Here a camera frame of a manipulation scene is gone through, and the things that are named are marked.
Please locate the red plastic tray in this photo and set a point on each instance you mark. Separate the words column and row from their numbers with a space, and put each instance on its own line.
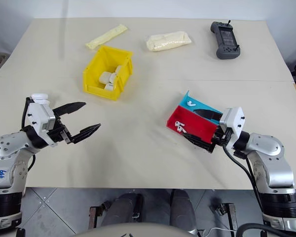
column 199, row 123

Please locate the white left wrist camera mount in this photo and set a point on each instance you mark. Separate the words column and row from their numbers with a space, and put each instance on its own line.
column 39, row 116

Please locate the white earbud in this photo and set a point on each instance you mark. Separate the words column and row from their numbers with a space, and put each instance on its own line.
column 181, row 129
column 190, row 103
column 178, row 124

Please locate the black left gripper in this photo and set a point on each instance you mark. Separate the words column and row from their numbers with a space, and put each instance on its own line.
column 60, row 132

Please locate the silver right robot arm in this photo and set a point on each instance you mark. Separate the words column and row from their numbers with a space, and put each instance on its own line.
column 269, row 148

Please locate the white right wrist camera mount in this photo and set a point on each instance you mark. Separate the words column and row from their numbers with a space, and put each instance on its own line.
column 234, row 118

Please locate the dark gray rounded shape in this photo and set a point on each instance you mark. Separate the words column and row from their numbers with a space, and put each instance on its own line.
column 181, row 209
column 121, row 209

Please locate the teal plastic tray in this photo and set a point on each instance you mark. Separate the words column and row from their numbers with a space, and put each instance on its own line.
column 185, row 100

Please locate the cream padded pouch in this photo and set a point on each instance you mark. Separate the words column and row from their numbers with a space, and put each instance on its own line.
column 167, row 41

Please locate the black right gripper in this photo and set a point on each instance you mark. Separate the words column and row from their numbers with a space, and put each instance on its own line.
column 222, row 138

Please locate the yellow plastic bin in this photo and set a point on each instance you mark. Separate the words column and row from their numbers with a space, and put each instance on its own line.
column 96, row 66

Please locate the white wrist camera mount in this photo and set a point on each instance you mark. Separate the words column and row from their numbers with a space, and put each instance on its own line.
column 39, row 116
column 234, row 118

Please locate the rusty metal bracket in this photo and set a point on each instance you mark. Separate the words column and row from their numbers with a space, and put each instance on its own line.
column 233, row 217
column 92, row 218

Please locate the beige rounded shape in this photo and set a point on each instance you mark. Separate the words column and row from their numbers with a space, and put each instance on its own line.
column 130, row 230

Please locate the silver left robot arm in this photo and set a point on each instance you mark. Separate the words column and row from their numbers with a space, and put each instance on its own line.
column 5, row 148

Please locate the long cream packet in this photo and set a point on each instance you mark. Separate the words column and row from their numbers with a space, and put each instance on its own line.
column 106, row 36

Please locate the gray handheld controller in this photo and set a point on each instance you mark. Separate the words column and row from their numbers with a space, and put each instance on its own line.
column 225, row 37

